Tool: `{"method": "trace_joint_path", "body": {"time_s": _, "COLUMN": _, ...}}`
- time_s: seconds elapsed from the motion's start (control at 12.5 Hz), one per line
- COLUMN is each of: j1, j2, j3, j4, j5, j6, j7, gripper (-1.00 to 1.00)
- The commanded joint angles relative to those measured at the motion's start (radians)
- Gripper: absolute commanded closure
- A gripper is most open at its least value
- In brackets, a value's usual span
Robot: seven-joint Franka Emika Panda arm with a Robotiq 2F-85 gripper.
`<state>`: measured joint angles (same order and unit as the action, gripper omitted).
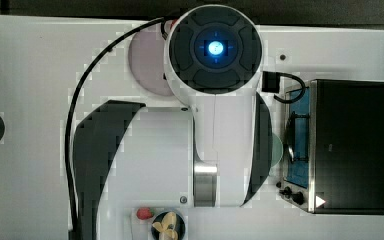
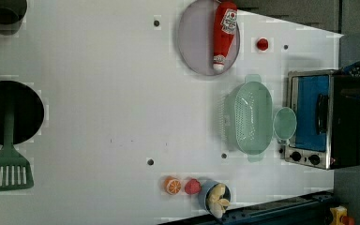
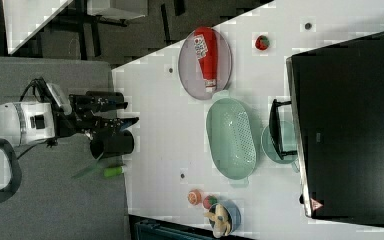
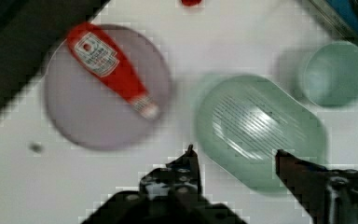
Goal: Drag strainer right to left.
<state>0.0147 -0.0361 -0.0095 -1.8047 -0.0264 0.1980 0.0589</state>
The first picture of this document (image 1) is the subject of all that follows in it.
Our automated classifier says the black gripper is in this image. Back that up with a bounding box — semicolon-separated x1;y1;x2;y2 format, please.
262;71;280;93

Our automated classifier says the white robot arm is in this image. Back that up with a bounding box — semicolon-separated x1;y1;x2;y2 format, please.
71;5;273;240

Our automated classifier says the light green cup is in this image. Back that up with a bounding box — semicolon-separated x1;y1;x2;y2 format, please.
271;134;283;167

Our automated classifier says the black toaster oven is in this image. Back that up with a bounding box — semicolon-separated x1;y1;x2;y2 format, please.
277;79;384;215

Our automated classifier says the red ketchup bottle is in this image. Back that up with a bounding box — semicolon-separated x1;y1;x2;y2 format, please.
170;19;178;28

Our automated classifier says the purple round plate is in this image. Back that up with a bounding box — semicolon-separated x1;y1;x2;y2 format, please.
128;24;173;97

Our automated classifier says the yellow banana toy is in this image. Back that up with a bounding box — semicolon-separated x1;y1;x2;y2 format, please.
152;212;179;240

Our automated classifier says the dark bowl with banana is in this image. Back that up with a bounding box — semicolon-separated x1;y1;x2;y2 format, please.
151;211;186;240

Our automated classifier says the red strawberry toy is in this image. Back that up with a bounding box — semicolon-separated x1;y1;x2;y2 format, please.
136;207;154;220

